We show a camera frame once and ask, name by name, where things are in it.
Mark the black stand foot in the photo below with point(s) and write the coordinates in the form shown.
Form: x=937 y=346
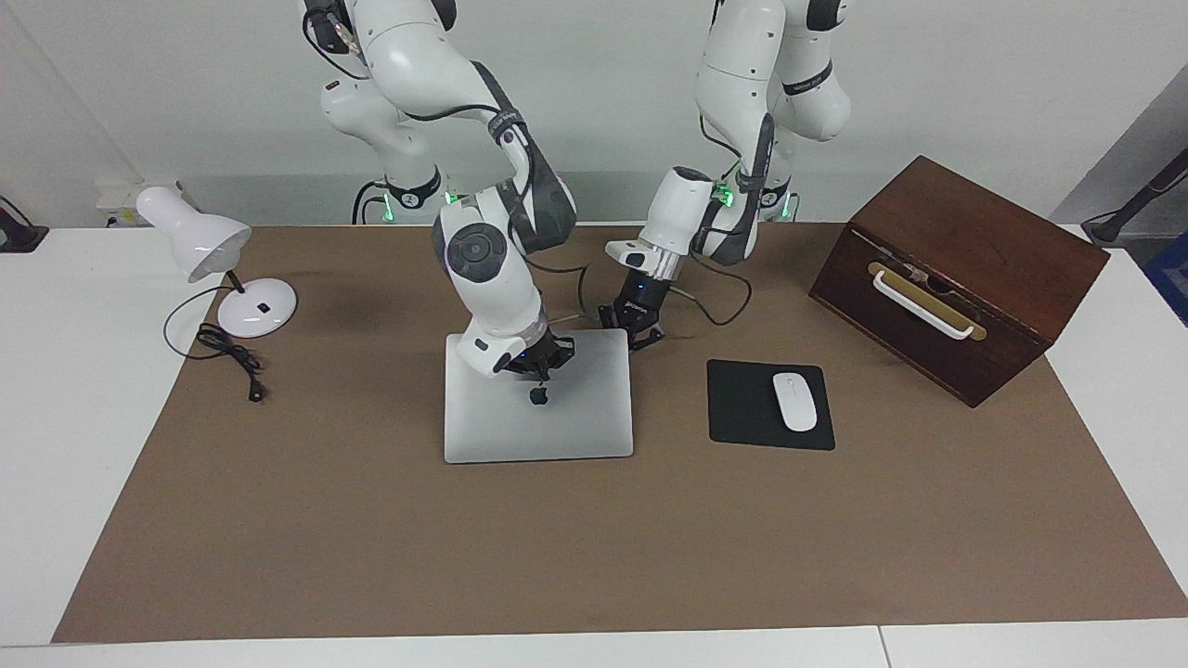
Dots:
x=19 y=237

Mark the blue crate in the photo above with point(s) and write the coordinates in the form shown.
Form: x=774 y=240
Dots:
x=1171 y=278

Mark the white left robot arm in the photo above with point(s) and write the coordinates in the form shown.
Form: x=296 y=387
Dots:
x=742 y=65

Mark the white desk lamp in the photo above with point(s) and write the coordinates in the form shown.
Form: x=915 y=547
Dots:
x=260 y=311

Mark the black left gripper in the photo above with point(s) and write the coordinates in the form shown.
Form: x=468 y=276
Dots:
x=642 y=297

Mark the white computer mouse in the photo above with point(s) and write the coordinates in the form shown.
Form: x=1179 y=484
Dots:
x=794 y=404

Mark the black mouse pad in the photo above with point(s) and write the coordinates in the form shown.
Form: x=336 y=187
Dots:
x=742 y=408

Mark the brown wooden box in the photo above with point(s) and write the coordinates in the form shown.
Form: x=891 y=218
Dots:
x=984 y=241

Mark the silver laptop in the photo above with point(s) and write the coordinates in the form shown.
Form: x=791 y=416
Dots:
x=538 y=427

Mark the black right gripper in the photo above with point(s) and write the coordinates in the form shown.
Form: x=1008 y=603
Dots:
x=536 y=355

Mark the black tripod leg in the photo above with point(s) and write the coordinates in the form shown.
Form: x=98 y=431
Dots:
x=1114 y=225

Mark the brown table mat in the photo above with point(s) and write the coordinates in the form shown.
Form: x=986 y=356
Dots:
x=594 y=547

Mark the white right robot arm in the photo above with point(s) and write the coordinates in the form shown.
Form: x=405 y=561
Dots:
x=492 y=278

